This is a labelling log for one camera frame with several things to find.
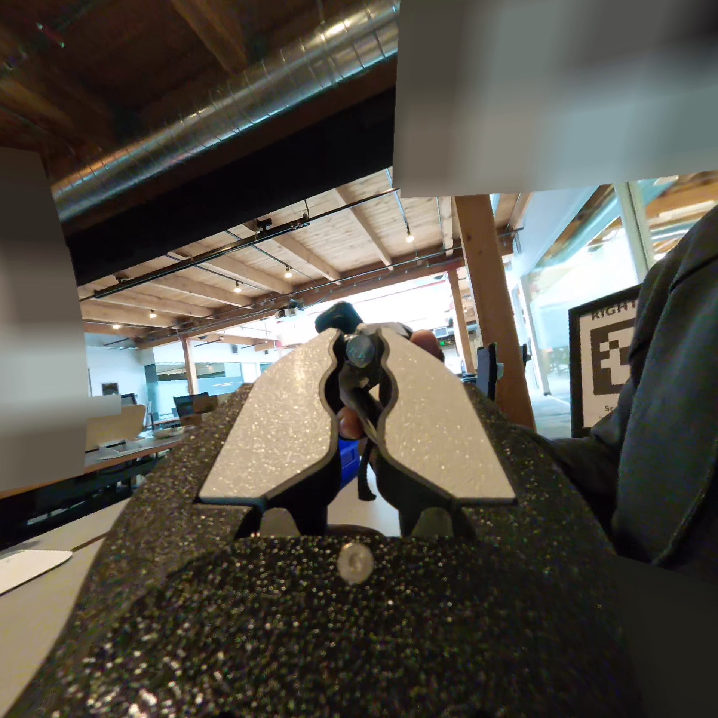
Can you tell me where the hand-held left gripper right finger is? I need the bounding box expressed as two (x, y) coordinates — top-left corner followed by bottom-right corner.
(374, 329), (517, 506)

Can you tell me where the person's right hand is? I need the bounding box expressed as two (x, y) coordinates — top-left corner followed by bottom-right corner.
(408, 328), (447, 363)

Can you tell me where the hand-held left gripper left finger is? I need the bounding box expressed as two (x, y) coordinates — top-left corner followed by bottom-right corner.
(200, 329), (343, 506)

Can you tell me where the wooden pillar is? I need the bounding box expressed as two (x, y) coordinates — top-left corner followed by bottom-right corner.
(451, 196), (538, 432)

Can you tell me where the steel hex bolt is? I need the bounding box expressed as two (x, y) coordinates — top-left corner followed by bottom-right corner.
(344, 330), (380, 369)

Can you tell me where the blue plastic bin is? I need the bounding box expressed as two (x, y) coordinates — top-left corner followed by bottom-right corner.
(337, 438), (363, 490)

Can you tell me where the white poster stand base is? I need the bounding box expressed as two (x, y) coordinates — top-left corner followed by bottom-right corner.
(0, 547), (75, 596)

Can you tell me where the metal ventilation duct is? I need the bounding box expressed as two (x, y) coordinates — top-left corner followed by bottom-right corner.
(50, 0), (401, 222)

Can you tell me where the black framed marker sign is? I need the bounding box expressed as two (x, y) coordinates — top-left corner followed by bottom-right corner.
(568, 285), (644, 439)

